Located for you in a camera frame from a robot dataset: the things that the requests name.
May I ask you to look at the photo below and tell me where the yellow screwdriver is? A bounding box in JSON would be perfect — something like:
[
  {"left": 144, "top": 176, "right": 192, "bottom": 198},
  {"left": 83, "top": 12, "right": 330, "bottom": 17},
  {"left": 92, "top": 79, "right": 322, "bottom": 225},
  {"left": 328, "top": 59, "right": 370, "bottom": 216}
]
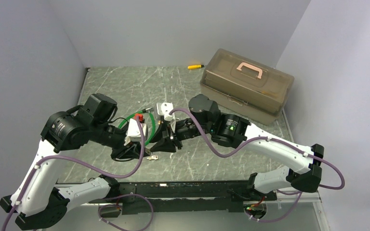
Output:
[{"left": 187, "top": 64, "right": 204, "bottom": 70}]

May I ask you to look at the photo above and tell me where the silver key bunch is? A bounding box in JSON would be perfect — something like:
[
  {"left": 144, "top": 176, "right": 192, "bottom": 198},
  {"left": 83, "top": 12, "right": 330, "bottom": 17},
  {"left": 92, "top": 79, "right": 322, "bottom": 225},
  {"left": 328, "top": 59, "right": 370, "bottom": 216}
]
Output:
[{"left": 147, "top": 155, "right": 159, "bottom": 160}]

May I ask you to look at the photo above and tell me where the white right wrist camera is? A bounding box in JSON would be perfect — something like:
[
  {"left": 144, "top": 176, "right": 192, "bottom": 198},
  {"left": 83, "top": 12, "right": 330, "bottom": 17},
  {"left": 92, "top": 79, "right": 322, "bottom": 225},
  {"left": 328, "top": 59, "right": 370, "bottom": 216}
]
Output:
[{"left": 156, "top": 102, "right": 176, "bottom": 132}]

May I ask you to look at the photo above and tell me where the green cable lock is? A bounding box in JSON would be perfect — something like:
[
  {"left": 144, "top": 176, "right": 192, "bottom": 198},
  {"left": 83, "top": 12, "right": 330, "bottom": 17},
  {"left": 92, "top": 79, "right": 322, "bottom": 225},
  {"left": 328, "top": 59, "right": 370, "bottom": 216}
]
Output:
[{"left": 119, "top": 107, "right": 157, "bottom": 146}]

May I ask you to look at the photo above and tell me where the translucent brown toolbox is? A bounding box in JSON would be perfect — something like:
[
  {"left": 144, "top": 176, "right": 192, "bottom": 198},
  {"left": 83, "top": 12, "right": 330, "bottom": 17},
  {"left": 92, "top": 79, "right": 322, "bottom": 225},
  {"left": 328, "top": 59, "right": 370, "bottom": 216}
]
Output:
[{"left": 200, "top": 49, "right": 294, "bottom": 125}]

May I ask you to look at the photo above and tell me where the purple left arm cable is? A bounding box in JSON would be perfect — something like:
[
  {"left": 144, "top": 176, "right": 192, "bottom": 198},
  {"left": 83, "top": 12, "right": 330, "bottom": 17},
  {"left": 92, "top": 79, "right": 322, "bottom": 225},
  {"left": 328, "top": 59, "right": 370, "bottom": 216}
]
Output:
[{"left": 1, "top": 119, "right": 155, "bottom": 231}]

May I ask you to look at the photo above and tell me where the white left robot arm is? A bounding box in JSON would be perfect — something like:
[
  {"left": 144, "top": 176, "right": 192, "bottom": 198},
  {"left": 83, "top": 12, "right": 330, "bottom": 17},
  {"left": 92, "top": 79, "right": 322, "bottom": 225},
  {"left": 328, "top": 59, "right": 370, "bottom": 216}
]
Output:
[{"left": 0, "top": 93, "right": 148, "bottom": 231}]

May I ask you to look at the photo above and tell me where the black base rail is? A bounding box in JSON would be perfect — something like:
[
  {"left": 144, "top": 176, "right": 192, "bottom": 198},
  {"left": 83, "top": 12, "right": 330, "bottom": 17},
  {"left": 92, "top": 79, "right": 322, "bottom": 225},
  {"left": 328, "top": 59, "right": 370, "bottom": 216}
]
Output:
[{"left": 91, "top": 180, "right": 277, "bottom": 215}]

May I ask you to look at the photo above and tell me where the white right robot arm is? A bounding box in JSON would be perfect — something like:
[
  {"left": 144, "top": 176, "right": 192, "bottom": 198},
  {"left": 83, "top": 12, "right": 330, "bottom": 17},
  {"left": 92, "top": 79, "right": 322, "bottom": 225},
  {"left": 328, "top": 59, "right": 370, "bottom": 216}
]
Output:
[{"left": 150, "top": 94, "right": 324, "bottom": 200}]

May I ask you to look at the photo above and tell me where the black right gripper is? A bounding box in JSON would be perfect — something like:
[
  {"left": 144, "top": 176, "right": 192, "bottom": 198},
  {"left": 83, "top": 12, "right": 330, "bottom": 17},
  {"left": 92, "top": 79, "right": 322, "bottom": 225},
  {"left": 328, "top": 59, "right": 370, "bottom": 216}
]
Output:
[{"left": 149, "top": 117, "right": 213, "bottom": 153}]

